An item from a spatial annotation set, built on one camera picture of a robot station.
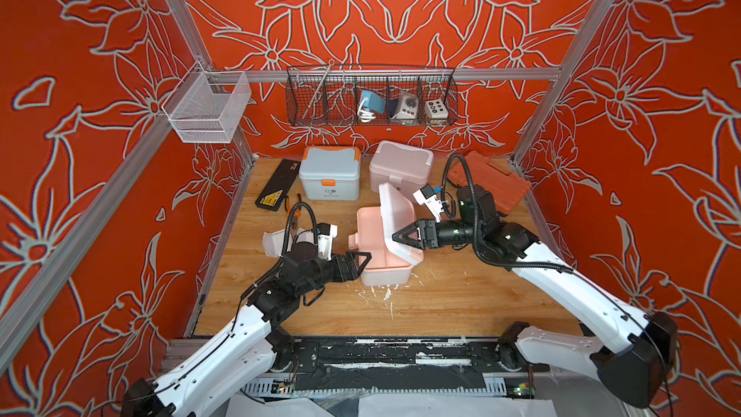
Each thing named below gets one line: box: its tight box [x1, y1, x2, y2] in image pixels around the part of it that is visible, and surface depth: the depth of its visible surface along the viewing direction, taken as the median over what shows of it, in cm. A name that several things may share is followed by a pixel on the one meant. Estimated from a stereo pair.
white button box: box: [424, 99, 449, 119], surface depth 96 cm
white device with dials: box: [395, 92, 419, 120], surface depth 93 cm
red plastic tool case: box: [447, 150, 532, 216], surface depth 109 cm
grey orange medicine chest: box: [299, 145, 361, 201], surface depth 100 cm
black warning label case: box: [254, 158, 302, 212], surface depth 112 cm
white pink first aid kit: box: [348, 182, 424, 287], surface depth 79 cm
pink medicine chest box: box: [368, 139, 435, 203], surface depth 100 cm
